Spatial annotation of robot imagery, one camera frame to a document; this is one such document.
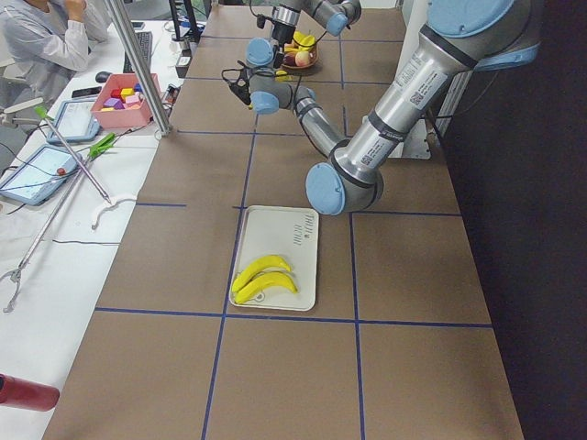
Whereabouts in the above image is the black keyboard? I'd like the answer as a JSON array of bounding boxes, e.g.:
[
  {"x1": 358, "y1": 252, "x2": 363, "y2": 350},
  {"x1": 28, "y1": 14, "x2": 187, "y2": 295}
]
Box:
[{"x1": 123, "y1": 31, "x2": 152, "y2": 73}]

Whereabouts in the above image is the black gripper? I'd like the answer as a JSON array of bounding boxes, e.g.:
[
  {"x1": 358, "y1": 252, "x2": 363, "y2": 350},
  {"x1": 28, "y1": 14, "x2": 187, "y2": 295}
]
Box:
[
  {"x1": 222, "y1": 67, "x2": 251, "y2": 107},
  {"x1": 271, "y1": 20, "x2": 294, "y2": 69}
]

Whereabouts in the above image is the seated person in grey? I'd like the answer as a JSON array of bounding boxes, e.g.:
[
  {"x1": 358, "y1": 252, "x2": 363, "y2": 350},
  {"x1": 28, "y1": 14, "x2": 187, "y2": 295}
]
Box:
[{"x1": 1, "y1": 1, "x2": 111, "y2": 107}]

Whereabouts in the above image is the pink bin of blocks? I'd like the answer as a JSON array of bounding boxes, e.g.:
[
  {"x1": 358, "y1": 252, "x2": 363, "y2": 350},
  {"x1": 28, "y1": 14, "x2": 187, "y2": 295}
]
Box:
[{"x1": 91, "y1": 73, "x2": 152, "y2": 128}]

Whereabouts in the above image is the yellow banana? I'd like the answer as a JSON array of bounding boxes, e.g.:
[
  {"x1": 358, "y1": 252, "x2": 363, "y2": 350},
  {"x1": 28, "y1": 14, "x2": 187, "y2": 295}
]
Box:
[
  {"x1": 284, "y1": 43, "x2": 299, "y2": 53},
  {"x1": 231, "y1": 254, "x2": 292, "y2": 292},
  {"x1": 234, "y1": 272, "x2": 298, "y2": 304}
]

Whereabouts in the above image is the black computer mouse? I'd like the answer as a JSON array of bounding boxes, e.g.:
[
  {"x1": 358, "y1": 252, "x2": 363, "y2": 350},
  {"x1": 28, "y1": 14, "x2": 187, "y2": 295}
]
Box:
[{"x1": 94, "y1": 71, "x2": 112, "y2": 83}]

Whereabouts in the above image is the green tipped reacher tool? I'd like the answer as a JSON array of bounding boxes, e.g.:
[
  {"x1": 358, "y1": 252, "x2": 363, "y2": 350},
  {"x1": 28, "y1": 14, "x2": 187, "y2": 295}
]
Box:
[{"x1": 1, "y1": 133, "x2": 120, "y2": 314}]

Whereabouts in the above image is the blue cased tablet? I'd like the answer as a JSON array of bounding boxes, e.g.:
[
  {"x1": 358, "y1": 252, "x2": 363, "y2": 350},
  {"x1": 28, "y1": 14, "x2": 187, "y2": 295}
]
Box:
[
  {"x1": 1, "y1": 144, "x2": 78, "y2": 205},
  {"x1": 53, "y1": 99, "x2": 101, "y2": 143}
]

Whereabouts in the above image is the silver reacher grabber tool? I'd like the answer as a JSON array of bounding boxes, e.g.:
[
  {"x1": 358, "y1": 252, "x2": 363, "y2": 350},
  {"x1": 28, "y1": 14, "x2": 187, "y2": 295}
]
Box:
[{"x1": 34, "y1": 104, "x2": 137, "y2": 230}]

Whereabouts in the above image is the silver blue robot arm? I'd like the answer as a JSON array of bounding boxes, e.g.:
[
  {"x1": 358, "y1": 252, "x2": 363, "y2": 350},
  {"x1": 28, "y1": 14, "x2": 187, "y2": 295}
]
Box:
[
  {"x1": 269, "y1": 0, "x2": 361, "y2": 68},
  {"x1": 222, "y1": 1, "x2": 544, "y2": 215}
]

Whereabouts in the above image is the pink white peach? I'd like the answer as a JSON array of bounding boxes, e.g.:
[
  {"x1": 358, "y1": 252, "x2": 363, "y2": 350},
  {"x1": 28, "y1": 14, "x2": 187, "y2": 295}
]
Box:
[{"x1": 294, "y1": 50, "x2": 312, "y2": 68}]

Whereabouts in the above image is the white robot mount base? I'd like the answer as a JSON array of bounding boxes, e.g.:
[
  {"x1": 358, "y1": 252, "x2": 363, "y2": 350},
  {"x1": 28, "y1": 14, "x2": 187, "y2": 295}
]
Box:
[{"x1": 360, "y1": 0, "x2": 459, "y2": 161}]

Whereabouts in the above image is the brown wicker basket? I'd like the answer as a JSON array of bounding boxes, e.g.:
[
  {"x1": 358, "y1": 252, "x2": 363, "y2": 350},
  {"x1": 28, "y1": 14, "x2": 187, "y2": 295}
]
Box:
[{"x1": 282, "y1": 39, "x2": 318, "y2": 71}]

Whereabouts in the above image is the white bear tray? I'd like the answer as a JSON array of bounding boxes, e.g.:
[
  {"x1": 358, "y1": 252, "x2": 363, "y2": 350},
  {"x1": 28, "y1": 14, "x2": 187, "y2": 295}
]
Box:
[{"x1": 229, "y1": 205, "x2": 319, "y2": 312}]

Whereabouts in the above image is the black smartphone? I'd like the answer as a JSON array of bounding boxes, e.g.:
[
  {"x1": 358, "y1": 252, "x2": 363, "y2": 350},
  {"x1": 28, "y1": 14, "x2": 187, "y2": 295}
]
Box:
[{"x1": 71, "y1": 86, "x2": 102, "y2": 99}]

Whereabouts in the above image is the aluminium frame post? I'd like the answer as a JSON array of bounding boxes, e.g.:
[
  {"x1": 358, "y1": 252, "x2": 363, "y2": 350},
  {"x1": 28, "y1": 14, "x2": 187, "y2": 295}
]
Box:
[{"x1": 105, "y1": 0, "x2": 172, "y2": 138}]

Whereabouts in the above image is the red bottle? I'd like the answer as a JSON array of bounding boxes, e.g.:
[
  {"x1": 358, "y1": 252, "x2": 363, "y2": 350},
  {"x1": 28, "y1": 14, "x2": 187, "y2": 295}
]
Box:
[{"x1": 1, "y1": 374, "x2": 61, "y2": 412}]

